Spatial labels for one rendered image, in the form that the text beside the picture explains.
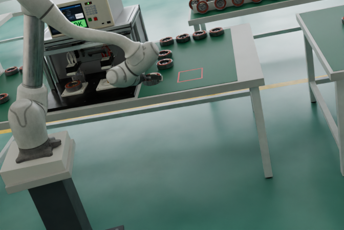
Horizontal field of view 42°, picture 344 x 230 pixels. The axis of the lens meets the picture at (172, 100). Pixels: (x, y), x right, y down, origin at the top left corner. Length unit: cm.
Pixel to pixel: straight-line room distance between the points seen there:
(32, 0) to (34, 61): 38
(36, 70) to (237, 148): 166
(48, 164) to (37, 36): 63
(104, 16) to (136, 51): 87
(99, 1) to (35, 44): 75
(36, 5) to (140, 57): 52
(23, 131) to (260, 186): 154
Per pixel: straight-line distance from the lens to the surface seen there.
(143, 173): 339
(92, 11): 299
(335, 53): 286
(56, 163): 228
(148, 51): 215
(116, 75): 218
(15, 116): 227
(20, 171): 232
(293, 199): 291
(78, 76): 318
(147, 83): 251
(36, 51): 236
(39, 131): 230
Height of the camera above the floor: 190
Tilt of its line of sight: 26 degrees down
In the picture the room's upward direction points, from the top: 14 degrees counter-clockwise
